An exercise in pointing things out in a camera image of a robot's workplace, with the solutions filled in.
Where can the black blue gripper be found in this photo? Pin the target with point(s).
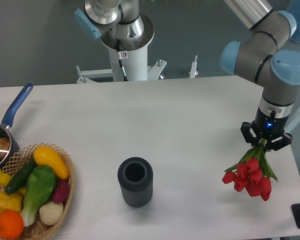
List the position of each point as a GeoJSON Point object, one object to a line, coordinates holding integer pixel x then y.
{"type": "Point", "coordinates": [267, 127]}

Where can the red tulip bouquet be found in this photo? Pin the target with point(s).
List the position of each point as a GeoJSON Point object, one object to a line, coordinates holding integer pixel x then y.
{"type": "Point", "coordinates": [252, 173]}

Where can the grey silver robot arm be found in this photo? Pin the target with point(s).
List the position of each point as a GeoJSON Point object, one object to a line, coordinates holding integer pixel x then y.
{"type": "Point", "coordinates": [261, 60]}

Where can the dark grey ribbed vase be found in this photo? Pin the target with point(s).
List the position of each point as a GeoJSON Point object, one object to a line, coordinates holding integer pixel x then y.
{"type": "Point", "coordinates": [135, 176]}

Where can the purple red radish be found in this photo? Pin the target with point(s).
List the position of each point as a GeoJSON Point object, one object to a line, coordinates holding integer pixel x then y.
{"type": "Point", "coordinates": [61, 192]}

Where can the yellow squash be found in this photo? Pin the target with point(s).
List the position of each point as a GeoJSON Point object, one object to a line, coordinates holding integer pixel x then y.
{"type": "Point", "coordinates": [45, 155]}

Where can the green lettuce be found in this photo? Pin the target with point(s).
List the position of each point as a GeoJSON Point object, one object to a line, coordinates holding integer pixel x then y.
{"type": "Point", "coordinates": [39, 187]}

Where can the white garlic bulb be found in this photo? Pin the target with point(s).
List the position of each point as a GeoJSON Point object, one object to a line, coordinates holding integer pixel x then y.
{"type": "Point", "coordinates": [51, 212]}

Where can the green cucumber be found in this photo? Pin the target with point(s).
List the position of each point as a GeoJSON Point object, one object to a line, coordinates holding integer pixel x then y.
{"type": "Point", "coordinates": [20, 177]}

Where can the small yellow banana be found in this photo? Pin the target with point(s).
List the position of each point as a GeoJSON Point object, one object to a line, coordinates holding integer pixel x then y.
{"type": "Point", "coordinates": [4, 178]}

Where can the orange fruit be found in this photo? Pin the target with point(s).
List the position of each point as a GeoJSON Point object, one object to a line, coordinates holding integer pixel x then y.
{"type": "Point", "coordinates": [11, 225]}

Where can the yellow corn cob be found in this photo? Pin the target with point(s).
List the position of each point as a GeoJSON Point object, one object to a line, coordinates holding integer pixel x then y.
{"type": "Point", "coordinates": [10, 202]}

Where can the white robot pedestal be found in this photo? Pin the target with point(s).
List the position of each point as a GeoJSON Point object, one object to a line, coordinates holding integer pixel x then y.
{"type": "Point", "coordinates": [127, 46]}

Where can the blue handled saucepan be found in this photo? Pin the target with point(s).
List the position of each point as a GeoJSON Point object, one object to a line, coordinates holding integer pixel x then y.
{"type": "Point", "coordinates": [8, 119]}

